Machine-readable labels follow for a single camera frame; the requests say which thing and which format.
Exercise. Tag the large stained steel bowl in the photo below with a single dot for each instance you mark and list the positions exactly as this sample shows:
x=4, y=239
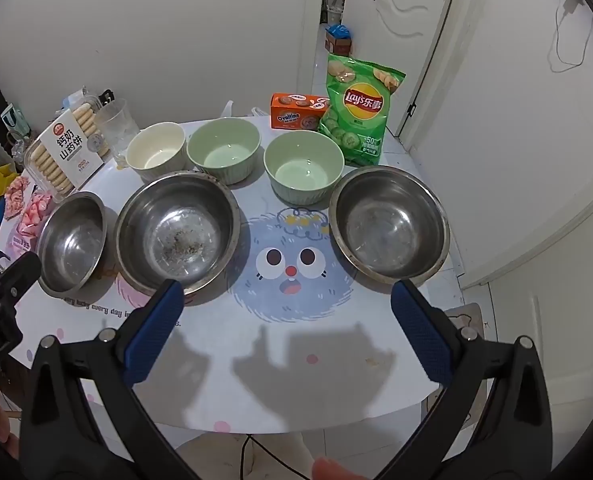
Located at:
x=176, y=230

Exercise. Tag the green ribbed ceramic bowl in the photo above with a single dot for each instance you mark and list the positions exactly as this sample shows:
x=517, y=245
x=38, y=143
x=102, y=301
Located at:
x=304, y=170
x=224, y=150

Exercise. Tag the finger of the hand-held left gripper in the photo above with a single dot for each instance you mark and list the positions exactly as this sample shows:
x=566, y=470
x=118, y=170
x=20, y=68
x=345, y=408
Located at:
x=19, y=272

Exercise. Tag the green potato chip bag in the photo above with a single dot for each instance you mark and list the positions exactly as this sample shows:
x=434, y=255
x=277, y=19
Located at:
x=361, y=110

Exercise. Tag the small steel bowl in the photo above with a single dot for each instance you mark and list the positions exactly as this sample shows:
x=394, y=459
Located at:
x=71, y=245

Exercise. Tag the pink snack packet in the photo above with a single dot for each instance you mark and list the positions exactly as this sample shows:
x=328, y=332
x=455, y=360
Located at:
x=16, y=195
x=34, y=220

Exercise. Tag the white door with black hook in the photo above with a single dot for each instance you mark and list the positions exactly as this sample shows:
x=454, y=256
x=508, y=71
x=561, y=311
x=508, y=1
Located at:
x=406, y=25

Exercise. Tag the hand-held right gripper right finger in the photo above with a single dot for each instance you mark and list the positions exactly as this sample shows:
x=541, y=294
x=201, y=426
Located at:
x=421, y=332

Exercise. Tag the clear drinking glass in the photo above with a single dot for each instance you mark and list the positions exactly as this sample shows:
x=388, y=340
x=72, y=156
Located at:
x=116, y=127

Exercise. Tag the cardboard box with blue bag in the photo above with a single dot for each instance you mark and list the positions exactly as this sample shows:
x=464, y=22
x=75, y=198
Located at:
x=337, y=37

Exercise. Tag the black clip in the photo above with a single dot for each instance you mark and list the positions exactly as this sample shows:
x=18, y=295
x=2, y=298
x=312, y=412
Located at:
x=107, y=96

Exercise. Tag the orange biscuit box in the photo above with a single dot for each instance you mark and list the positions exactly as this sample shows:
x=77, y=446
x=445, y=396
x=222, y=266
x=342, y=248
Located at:
x=296, y=112

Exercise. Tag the cream ribbed ceramic bowl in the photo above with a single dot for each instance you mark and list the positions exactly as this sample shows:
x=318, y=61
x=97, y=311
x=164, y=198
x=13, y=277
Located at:
x=156, y=152

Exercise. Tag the clear tray of finger biscuits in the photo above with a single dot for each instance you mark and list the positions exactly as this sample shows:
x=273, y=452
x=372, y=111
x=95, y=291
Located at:
x=61, y=150

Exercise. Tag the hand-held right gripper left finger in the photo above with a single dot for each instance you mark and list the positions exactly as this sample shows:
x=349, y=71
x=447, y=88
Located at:
x=155, y=332

